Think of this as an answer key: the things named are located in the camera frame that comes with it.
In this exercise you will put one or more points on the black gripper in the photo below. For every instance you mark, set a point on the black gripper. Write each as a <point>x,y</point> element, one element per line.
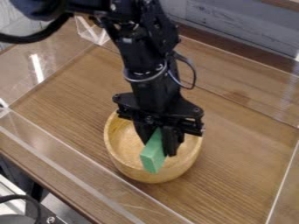
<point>155,105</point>

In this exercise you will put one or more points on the green rectangular block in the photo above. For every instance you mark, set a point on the green rectangular block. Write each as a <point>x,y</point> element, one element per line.
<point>153,154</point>

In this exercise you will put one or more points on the brown wooden bowl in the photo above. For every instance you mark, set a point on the brown wooden bowl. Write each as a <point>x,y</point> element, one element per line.
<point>125,146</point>

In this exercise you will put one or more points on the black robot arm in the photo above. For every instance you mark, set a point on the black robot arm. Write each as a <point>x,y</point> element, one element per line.
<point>146,37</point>

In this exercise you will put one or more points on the clear acrylic tray walls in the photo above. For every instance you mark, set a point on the clear acrylic tray walls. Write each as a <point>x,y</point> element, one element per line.
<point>234,176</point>

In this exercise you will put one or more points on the clear acrylic corner bracket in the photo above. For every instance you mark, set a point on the clear acrylic corner bracket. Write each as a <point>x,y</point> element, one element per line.
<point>91,32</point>

